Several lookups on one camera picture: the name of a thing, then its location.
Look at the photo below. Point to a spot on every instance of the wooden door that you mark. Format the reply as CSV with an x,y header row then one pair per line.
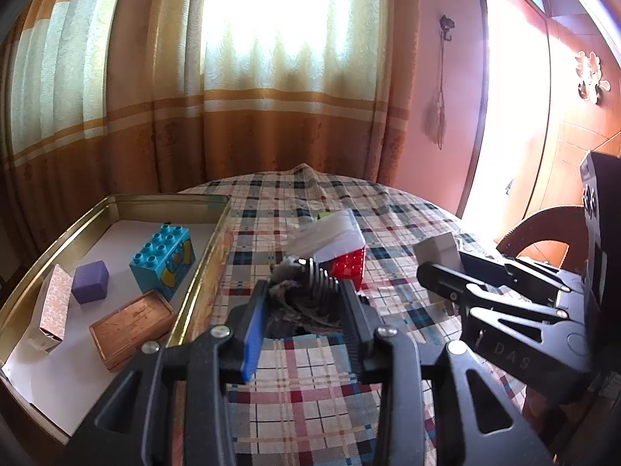
x,y
572,155

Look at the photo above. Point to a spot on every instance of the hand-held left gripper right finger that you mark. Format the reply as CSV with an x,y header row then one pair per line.
x,y
354,330

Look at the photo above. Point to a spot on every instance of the black spring hand exerciser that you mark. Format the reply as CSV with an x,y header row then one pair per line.
x,y
315,281

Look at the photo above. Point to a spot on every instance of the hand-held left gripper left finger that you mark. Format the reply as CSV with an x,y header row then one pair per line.
x,y
252,335

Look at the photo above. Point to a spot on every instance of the purple cube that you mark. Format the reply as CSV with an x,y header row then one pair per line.
x,y
90,281

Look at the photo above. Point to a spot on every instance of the teal toy block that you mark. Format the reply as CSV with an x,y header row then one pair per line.
x,y
160,257

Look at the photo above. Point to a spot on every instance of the carved door ornament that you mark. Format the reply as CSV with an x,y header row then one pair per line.
x,y
593,77

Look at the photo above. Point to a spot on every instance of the clear plastic box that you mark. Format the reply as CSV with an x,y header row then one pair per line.
x,y
334,238

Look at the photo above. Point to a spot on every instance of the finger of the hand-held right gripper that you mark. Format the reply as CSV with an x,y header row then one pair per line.
x,y
514,272
446,286

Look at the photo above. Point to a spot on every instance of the small pinkish embossed box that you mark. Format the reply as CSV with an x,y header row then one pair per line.
x,y
131,325

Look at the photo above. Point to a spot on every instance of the white paper box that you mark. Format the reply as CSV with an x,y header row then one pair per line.
x,y
436,250

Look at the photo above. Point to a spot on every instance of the metal wall hook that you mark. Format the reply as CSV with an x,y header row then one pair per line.
x,y
447,26

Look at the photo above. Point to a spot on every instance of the orange and cream curtain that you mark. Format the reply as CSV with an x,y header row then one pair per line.
x,y
242,131

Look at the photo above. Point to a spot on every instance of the green toy block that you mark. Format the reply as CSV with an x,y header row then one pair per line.
x,y
324,216

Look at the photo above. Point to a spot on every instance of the narrow patterned carton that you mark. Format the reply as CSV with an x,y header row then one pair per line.
x,y
53,301

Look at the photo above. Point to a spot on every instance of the gold tin box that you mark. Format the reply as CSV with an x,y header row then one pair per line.
x,y
126,238

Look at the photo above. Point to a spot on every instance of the plaid tablecloth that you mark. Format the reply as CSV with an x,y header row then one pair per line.
x,y
310,398

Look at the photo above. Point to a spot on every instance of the red toy block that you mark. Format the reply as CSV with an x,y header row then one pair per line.
x,y
351,264

